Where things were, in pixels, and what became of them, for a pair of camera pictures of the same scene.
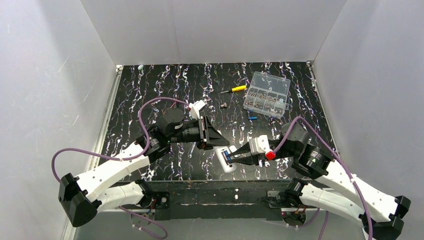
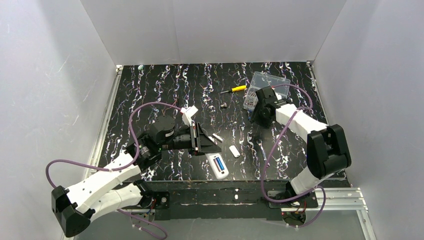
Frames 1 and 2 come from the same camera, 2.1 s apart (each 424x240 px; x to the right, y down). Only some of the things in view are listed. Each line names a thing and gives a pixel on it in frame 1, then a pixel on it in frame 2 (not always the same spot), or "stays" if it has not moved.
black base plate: [222, 200] stays
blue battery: [228, 157] -> [221, 166]
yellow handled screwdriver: [235, 89] stays
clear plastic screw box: [267, 95] stays
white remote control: [222, 152] -> [218, 165]
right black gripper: [250, 156] -> [262, 117]
